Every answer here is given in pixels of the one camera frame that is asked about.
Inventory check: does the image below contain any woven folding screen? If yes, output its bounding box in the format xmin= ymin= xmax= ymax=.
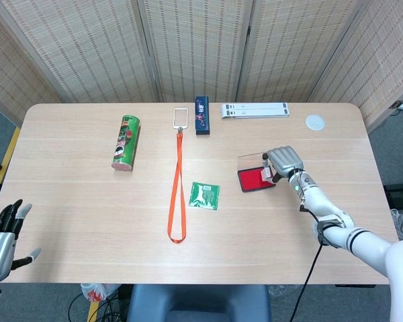
xmin=0 ymin=0 xmax=403 ymax=125

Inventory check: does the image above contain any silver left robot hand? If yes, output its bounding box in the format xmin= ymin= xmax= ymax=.
xmin=0 ymin=199 xmax=42 ymax=282

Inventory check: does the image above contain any green foil sachet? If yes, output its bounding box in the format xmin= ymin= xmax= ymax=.
xmin=188 ymin=181 xmax=221 ymax=212

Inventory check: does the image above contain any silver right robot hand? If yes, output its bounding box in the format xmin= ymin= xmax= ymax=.
xmin=262 ymin=145 xmax=305 ymax=184

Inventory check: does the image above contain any blue grey chair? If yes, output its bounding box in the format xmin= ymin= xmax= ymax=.
xmin=126 ymin=284 xmax=272 ymax=322

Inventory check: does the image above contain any orange lanyard strap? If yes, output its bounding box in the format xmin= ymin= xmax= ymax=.
xmin=167 ymin=131 xmax=187 ymax=244

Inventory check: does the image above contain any white red plastic bag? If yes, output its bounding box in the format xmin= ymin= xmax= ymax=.
xmin=80 ymin=283 xmax=122 ymax=303

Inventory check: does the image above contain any grey round cable grommet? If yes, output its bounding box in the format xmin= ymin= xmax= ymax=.
xmin=305 ymin=114 xmax=326 ymax=131

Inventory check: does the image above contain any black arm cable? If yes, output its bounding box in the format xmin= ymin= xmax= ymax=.
xmin=288 ymin=197 xmax=326 ymax=322

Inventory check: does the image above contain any red ink pad clear lid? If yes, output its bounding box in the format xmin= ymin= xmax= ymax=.
xmin=236 ymin=152 xmax=277 ymax=193

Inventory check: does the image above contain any clear badge holder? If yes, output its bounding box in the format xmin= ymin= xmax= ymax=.
xmin=172 ymin=107 xmax=190 ymax=132

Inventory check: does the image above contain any dark blue rectangular box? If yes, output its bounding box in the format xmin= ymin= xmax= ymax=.
xmin=194 ymin=96 xmax=212 ymax=136

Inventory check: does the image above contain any white folding laptop stand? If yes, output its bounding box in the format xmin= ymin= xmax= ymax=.
xmin=220 ymin=103 xmax=290 ymax=119

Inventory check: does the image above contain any green chips can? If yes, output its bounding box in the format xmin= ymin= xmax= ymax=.
xmin=111 ymin=114 xmax=142 ymax=172

